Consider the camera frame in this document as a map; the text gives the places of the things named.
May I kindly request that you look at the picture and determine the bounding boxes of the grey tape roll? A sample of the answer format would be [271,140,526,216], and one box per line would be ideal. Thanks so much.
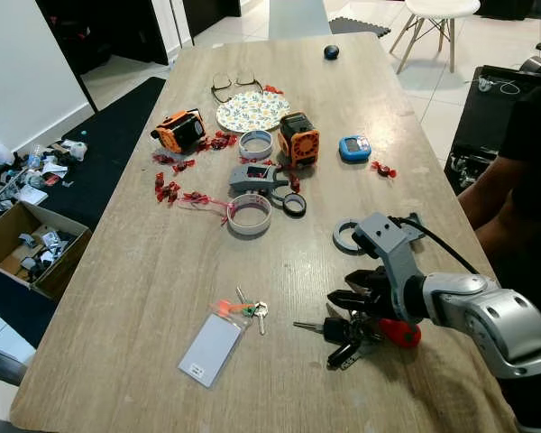
[333,217,371,255]

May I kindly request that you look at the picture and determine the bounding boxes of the black key bunch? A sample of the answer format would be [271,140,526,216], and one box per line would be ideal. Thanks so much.
[293,314,384,371]

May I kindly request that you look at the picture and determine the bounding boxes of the thin framed eyeglasses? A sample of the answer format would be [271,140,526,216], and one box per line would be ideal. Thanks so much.
[210,70,264,105]

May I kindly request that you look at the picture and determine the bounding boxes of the person in black shirt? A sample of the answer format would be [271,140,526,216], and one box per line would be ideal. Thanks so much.
[457,77,541,312]

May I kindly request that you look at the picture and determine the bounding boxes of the orange black device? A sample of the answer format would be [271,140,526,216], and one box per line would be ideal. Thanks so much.
[151,109,208,154]
[278,112,322,169]

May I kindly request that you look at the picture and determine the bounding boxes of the large white tape roll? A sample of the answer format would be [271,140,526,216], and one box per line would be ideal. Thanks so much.
[227,193,273,237]

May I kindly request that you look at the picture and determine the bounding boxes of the small white tape roll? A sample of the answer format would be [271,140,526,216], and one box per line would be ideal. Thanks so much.
[238,130,274,161]

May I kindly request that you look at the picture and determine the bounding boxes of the white card in clear sleeve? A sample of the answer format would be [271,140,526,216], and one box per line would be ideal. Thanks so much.
[179,311,246,390]

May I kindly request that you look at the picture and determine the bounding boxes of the red key fob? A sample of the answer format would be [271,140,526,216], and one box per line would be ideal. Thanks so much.
[379,318,423,350]

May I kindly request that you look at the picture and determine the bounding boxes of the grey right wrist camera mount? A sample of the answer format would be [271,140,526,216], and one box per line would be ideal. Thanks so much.
[353,212,426,322]

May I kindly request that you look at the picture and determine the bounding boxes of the pile of white clutter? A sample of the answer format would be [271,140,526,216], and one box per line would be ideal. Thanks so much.
[0,135,89,213]

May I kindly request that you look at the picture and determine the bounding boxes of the brown cardboard box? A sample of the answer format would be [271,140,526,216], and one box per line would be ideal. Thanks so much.
[0,200,93,300]

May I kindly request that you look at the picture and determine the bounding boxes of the floral patterned plate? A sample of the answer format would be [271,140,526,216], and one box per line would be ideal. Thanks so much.
[215,90,292,134]

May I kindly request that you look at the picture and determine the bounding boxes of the black tape roll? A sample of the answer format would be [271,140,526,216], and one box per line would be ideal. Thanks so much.
[282,192,308,218]

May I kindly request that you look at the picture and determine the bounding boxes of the dark foam floor mat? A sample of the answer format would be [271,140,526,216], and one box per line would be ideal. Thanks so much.
[329,16,391,39]

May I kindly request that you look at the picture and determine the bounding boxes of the white stool with wooden legs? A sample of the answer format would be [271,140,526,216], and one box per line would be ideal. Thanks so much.
[390,0,481,75]

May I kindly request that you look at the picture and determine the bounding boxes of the grey handheld device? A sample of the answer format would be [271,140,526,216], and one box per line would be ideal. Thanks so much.
[229,163,291,196]

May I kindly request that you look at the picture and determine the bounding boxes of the blue digital timer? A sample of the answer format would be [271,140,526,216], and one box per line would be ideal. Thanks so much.
[338,134,373,164]

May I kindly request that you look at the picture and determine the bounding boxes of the black equipment case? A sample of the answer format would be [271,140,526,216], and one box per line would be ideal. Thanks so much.
[445,63,541,195]

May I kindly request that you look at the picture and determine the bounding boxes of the silver key with green head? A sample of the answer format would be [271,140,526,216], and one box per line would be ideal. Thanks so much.
[235,287,270,336]

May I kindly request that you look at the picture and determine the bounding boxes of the black floor carpet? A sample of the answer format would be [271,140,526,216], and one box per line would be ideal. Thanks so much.
[0,77,168,353]

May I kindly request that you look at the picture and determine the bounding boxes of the orange key tag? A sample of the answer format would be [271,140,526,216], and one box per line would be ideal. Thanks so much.
[212,300,244,318]

